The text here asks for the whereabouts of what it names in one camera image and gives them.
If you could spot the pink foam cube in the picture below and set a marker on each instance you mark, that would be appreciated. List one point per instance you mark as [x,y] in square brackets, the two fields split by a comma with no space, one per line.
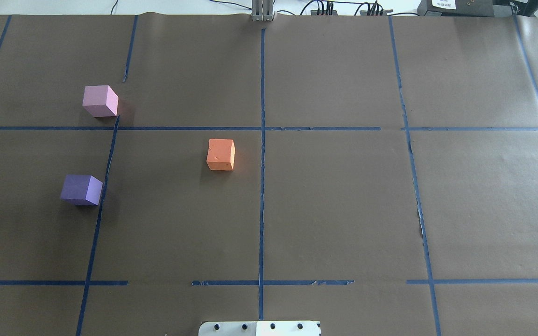
[100,101]

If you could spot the black power strip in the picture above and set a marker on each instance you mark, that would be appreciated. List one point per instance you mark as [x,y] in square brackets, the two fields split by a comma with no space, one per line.
[324,12]
[377,12]

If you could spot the orange foam cube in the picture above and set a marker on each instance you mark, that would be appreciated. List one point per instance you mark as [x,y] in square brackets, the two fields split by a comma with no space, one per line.
[221,155]

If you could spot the purple foam cube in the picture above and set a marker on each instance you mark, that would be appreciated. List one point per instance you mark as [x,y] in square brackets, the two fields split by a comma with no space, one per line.
[81,190]

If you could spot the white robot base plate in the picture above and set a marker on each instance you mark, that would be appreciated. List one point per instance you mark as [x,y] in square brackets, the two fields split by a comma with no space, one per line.
[261,328]

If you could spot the black device with label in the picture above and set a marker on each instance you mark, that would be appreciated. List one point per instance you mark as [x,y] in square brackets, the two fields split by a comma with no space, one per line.
[456,8]

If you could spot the grey metal post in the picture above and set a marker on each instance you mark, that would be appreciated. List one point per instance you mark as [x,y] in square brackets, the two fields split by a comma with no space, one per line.
[262,10]

